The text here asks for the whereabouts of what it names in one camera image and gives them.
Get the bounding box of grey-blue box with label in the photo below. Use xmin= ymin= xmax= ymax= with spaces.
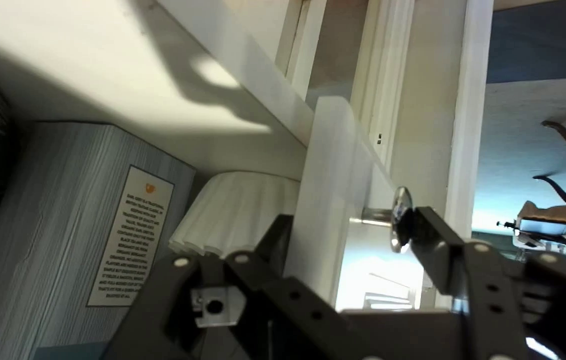
xmin=0 ymin=117 xmax=199 ymax=360

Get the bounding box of white coffee filter stack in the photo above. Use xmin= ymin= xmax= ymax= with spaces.
xmin=166 ymin=169 xmax=303 ymax=260

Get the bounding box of round metal door knob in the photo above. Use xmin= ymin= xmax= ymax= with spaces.
xmin=351 ymin=184 xmax=416 ymax=256

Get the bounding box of white cabinet door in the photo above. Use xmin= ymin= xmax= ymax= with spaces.
xmin=285 ymin=94 xmax=400 ymax=312

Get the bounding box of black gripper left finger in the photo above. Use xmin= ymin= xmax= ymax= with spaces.
xmin=100 ymin=212 xmax=365 ymax=360

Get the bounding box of white upper cabinet body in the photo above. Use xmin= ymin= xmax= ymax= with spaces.
xmin=0 ymin=0 xmax=318 ymax=181

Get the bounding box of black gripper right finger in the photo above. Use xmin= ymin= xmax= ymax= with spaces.
xmin=398 ymin=204 xmax=566 ymax=360

